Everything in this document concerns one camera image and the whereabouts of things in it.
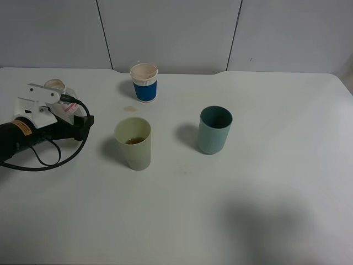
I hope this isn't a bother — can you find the clear plastic drink bottle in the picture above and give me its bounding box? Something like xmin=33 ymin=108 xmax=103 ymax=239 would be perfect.
xmin=44 ymin=78 xmax=87 ymax=122

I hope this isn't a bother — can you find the black left camera cable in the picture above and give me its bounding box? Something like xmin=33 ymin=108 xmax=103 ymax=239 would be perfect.
xmin=0 ymin=94 xmax=92 ymax=171

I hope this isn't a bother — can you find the blue sleeved paper cup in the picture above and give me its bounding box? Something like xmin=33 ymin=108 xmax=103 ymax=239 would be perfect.
xmin=130 ymin=62 xmax=158 ymax=103

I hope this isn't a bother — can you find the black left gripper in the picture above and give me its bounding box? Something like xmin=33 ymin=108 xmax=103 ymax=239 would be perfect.
xmin=34 ymin=115 xmax=94 ymax=141

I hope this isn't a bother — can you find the teal plastic cup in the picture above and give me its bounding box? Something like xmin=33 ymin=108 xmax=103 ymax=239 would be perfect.
xmin=197 ymin=106 xmax=233 ymax=155

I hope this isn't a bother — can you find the pale green plastic cup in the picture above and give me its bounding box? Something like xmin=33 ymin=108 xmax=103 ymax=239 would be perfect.
xmin=114 ymin=117 xmax=151 ymax=171

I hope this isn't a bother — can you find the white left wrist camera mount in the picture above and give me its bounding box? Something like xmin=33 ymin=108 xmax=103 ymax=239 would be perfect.
xmin=13 ymin=83 xmax=63 ymax=129

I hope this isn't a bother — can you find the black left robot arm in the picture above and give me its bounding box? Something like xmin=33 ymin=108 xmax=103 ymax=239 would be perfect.
xmin=1 ymin=115 xmax=94 ymax=172

